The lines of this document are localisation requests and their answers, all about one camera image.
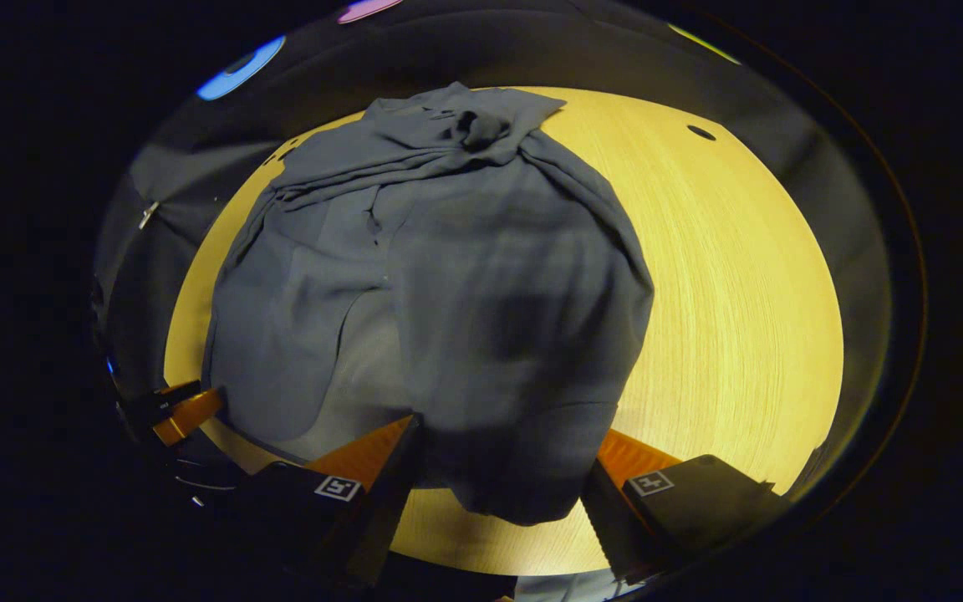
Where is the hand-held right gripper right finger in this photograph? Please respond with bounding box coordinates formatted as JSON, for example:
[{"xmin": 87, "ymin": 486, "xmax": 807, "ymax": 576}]
[{"xmin": 580, "ymin": 428, "xmax": 788, "ymax": 585}]

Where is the grey long-sleeved shirt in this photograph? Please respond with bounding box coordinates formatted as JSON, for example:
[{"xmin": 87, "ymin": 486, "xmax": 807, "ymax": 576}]
[{"xmin": 201, "ymin": 81, "xmax": 656, "ymax": 526}]

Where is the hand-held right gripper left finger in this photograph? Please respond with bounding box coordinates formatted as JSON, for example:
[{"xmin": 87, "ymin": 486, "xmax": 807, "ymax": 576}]
[{"xmin": 235, "ymin": 414, "xmax": 424, "ymax": 588}]

